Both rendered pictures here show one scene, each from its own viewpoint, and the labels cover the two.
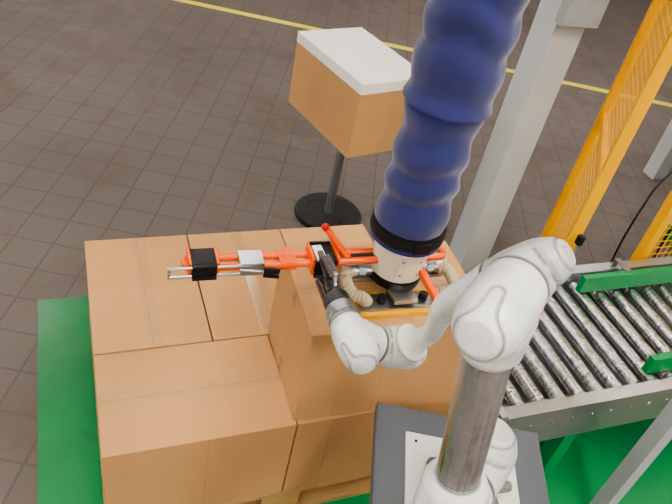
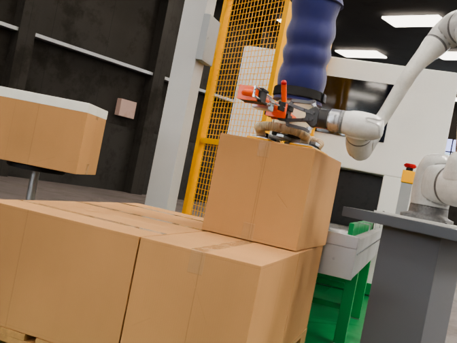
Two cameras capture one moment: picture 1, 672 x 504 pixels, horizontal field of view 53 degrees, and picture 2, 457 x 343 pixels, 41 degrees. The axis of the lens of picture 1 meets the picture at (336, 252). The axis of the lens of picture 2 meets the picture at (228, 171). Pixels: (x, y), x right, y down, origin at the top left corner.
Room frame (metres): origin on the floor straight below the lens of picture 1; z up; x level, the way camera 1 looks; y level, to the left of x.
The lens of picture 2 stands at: (-0.10, 1.92, 0.79)
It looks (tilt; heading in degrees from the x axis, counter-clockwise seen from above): 0 degrees down; 314
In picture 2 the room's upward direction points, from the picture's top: 11 degrees clockwise
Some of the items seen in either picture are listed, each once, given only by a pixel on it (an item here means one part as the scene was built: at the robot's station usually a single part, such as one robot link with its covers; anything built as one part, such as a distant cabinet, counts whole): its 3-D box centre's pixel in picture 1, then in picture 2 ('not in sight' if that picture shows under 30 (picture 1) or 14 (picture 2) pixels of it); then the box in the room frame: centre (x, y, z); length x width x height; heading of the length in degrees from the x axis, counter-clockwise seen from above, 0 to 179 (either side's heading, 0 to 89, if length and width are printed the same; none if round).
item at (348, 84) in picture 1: (354, 89); (43, 131); (3.25, 0.10, 0.82); 0.60 x 0.40 x 0.40; 41
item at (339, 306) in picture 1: (342, 314); (335, 120); (1.32, -0.06, 1.07); 0.09 x 0.06 x 0.09; 117
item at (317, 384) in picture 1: (372, 326); (277, 193); (1.64, -0.18, 0.75); 0.60 x 0.40 x 0.40; 114
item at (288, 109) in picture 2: (322, 257); (279, 111); (1.53, 0.04, 1.07); 0.10 x 0.08 x 0.06; 24
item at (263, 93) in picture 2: (224, 273); (270, 99); (1.37, 0.29, 1.07); 0.31 x 0.03 x 0.05; 114
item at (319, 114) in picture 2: (334, 295); (317, 117); (1.39, -0.02, 1.07); 0.09 x 0.07 x 0.08; 27
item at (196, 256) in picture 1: (202, 261); (251, 94); (1.40, 0.36, 1.07); 0.08 x 0.07 x 0.05; 114
